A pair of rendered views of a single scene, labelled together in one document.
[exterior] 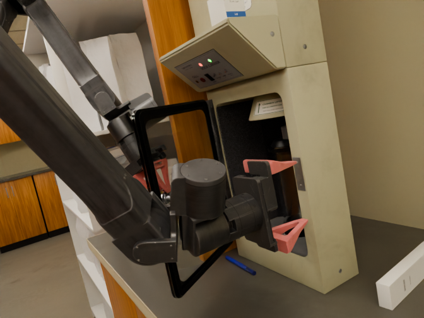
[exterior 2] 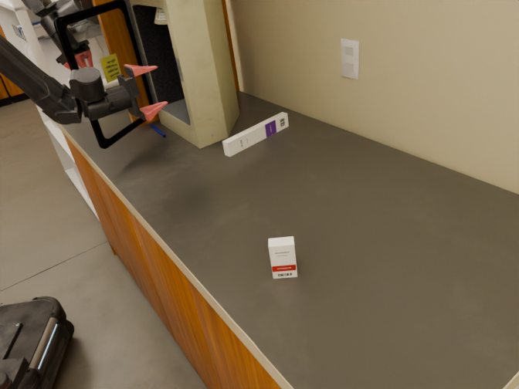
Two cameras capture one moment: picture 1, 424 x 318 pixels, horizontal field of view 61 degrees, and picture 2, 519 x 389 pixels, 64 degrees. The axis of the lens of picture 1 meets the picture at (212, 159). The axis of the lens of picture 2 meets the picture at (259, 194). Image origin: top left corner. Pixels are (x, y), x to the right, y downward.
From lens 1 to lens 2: 0.66 m
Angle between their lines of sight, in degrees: 25
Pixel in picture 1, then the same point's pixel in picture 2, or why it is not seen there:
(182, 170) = (75, 74)
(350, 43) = not seen: outside the picture
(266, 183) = (131, 82)
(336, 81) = not seen: outside the picture
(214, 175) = (93, 78)
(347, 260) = (218, 129)
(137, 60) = not seen: outside the picture
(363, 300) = (219, 151)
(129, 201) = (46, 90)
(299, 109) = (176, 24)
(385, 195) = (276, 82)
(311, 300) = (190, 151)
